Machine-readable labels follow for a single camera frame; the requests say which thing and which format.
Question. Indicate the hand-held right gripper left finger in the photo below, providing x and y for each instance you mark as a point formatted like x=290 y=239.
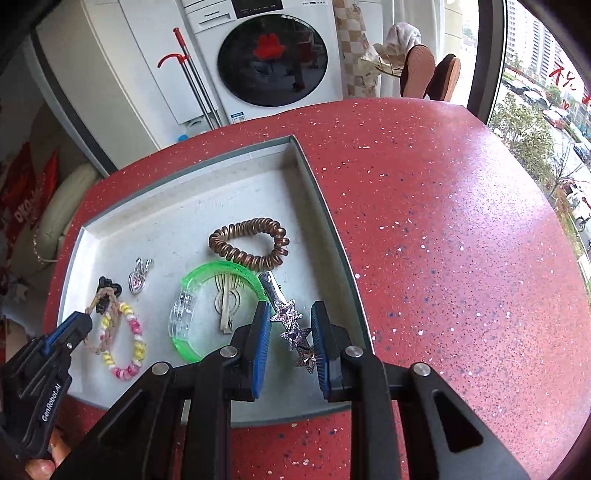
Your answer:
x=261 y=350

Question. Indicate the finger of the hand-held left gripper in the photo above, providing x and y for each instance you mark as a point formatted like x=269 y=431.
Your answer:
x=57 y=334
x=82 y=325

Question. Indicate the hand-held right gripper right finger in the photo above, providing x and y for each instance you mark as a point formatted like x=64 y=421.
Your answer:
x=323 y=350

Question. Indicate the silver star hair clip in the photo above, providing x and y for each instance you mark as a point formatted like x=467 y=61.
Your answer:
x=288 y=318

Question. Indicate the black claw hair clip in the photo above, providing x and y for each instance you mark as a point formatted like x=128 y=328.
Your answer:
x=102 y=282

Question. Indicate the beige metal hair clip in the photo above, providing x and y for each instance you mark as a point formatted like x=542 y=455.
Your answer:
x=226 y=314

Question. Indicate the silver heart charm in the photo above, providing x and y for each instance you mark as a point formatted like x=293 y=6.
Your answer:
x=137 y=280

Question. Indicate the green transparent bangle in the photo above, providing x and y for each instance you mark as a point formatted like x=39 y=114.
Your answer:
x=184 y=318

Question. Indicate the grey shallow tray box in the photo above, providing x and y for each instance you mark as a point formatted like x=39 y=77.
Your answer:
x=184 y=217

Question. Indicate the person's left hand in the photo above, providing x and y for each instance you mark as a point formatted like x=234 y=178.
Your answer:
x=42 y=468

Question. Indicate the cream leather sofa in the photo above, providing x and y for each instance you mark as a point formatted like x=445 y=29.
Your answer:
x=55 y=221

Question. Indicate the red printed blanket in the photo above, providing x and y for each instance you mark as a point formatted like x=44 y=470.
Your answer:
x=23 y=194

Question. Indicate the white tall cabinet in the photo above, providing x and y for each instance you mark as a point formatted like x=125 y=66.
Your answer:
x=115 y=69

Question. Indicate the white washing machine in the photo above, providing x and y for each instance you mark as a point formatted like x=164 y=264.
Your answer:
x=277 y=60

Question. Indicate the checkered board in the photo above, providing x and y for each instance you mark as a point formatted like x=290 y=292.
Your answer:
x=355 y=60

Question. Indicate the brown slipper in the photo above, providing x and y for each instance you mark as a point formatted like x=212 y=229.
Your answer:
x=418 y=69
x=445 y=78

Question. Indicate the white cloth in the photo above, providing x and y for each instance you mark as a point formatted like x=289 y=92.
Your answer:
x=404 y=34

